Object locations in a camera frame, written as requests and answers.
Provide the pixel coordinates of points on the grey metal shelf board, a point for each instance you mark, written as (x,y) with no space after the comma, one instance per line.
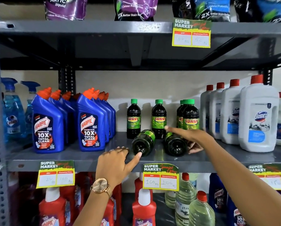
(95,39)
(84,160)

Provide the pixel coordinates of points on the black perforated rack upright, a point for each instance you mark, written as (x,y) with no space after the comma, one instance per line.
(67,79)
(268,77)

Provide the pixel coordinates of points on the group of red toilet cleaners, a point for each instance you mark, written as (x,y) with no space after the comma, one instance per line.
(52,207)

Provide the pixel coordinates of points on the yellow green price tag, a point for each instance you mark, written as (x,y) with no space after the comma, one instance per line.
(267,174)
(161,177)
(191,34)
(55,174)

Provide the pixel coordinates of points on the person's left hand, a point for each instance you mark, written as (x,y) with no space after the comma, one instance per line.
(111,165)

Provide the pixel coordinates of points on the blue glass cleaner spray bottle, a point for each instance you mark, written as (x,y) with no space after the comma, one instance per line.
(12,115)
(29,110)

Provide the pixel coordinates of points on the rows of blue toilet cleaners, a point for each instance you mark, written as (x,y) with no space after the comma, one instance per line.
(47,124)

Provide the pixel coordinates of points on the person's left forearm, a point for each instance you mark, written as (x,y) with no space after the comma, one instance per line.
(91,209)

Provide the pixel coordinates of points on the person's right hand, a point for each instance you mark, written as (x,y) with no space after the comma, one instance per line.
(198,138)

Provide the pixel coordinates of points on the group of dark green-capped bottles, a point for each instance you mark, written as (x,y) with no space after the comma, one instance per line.
(158,120)

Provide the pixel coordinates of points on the blue detergent pouch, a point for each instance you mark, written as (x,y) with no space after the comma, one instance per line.
(208,7)
(265,8)

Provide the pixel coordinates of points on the person's right forearm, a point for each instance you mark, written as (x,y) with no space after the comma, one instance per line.
(244,183)

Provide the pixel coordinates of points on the person's left thumb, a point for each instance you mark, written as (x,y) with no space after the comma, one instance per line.
(134,161)

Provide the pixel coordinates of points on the rose gold wristwatch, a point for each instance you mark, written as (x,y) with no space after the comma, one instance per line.
(100,185)

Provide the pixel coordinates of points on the purple detergent pouch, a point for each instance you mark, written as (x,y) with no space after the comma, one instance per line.
(135,8)
(65,8)

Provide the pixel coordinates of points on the clear liquid bottle red cap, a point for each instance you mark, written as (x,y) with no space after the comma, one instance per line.
(201,214)
(170,200)
(185,200)

